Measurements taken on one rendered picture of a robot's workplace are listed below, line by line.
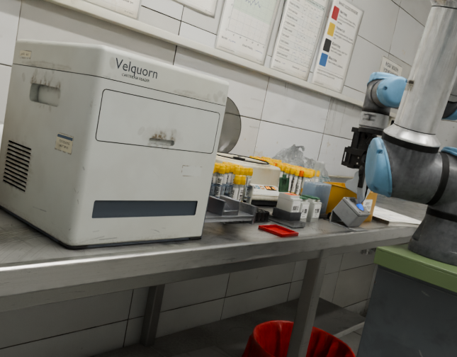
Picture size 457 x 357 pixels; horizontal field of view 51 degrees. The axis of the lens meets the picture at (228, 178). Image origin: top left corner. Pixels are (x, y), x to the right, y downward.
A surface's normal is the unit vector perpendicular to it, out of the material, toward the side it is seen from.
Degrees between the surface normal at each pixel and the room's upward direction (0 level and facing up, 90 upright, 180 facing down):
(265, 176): 90
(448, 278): 90
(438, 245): 70
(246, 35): 94
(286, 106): 90
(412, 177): 101
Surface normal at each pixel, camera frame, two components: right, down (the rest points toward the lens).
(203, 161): 0.74, 0.22
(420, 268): -0.65, -0.04
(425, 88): -0.44, 0.20
